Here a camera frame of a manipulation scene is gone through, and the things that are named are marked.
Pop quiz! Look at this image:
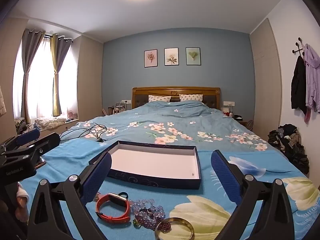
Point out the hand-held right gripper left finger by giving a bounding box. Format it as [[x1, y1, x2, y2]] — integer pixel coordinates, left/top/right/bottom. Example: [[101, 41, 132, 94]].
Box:
[[26, 152, 113, 240]]

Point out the dotted white pillow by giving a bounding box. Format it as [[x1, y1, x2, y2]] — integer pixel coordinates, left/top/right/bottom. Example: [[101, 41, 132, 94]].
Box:
[[179, 94, 204, 102], [148, 95, 172, 103]]

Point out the purple jacket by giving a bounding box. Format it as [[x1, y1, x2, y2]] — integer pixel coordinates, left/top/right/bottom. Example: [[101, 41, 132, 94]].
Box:
[[301, 43, 320, 124]]

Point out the dark blue shallow box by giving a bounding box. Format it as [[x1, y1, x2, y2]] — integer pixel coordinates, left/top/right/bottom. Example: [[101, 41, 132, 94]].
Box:
[[89, 140, 202, 190]]

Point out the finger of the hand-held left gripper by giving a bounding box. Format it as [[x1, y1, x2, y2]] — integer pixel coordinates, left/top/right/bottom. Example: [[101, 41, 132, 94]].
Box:
[[5, 133, 61, 159], [0, 129, 40, 153]]

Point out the white sheer curtain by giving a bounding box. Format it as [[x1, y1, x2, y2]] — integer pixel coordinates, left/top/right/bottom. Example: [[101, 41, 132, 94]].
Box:
[[12, 40, 78, 123]]

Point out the white flower framed picture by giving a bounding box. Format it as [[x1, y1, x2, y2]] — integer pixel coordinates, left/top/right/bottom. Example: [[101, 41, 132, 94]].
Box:
[[164, 47, 179, 66]]

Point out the pile of light bedding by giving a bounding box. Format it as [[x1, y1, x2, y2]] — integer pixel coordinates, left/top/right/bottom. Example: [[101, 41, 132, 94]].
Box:
[[34, 116, 68, 130]]

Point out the black wall coat hook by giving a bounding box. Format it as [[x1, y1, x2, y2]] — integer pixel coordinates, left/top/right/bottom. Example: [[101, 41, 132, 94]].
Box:
[[293, 37, 305, 55]]

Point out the floral grey-blue duvet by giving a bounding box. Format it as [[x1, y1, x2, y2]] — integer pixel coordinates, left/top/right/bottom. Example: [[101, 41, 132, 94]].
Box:
[[60, 100, 274, 153]]

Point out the person's left hand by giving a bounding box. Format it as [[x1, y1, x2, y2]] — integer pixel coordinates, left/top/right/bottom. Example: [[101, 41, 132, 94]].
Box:
[[15, 187, 30, 222]]

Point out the wooden headboard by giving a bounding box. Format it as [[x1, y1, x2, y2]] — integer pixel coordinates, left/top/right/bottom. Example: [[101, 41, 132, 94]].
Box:
[[132, 87, 221, 110]]

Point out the yellow-green bangle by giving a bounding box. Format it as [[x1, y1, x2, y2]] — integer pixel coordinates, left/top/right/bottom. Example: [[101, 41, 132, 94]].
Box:
[[154, 217, 195, 240]]

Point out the orange smart watch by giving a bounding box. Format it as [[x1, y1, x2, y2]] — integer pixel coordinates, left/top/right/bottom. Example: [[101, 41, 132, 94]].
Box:
[[96, 192, 131, 224]]

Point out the green leaf framed picture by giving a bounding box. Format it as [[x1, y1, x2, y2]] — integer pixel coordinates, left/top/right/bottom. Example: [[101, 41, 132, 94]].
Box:
[[185, 47, 201, 66]]

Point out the black jacket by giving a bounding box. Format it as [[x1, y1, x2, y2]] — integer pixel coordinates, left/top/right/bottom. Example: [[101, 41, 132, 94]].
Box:
[[291, 55, 307, 115]]

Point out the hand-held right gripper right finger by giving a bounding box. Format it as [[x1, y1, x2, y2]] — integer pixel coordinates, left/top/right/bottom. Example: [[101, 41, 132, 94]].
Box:
[[211, 150, 295, 240]]

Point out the pile of dark clothes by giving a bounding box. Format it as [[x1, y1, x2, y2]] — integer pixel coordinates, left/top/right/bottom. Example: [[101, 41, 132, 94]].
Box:
[[267, 124, 310, 175]]

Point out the purple bead bracelet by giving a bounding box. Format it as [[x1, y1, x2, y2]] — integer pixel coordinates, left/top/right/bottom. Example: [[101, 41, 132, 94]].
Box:
[[134, 208, 173, 232]]

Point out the pink flower framed picture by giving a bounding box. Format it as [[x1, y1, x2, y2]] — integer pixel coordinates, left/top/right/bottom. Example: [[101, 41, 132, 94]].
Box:
[[144, 49, 158, 68]]

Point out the bright blue flower-print sheet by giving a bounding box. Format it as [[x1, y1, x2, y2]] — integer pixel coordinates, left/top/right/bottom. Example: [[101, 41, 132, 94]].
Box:
[[19, 139, 320, 240]]

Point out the black cable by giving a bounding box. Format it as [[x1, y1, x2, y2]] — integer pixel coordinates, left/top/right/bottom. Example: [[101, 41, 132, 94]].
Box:
[[59, 122, 108, 143]]

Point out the olive and grey curtain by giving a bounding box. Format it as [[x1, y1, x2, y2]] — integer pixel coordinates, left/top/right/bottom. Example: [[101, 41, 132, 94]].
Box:
[[49, 33, 73, 117]]

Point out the beige wardrobe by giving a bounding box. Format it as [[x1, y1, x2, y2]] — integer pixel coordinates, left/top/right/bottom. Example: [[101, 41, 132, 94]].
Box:
[[249, 18, 282, 133], [76, 35, 104, 120]]

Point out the clear bead bracelet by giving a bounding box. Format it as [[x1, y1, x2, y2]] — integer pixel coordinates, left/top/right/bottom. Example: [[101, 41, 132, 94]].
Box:
[[130, 198, 165, 220]]

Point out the cluttered bedside table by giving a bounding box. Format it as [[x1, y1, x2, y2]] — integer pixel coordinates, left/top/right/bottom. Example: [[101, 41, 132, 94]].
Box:
[[221, 106, 253, 130], [101, 104, 132, 117]]

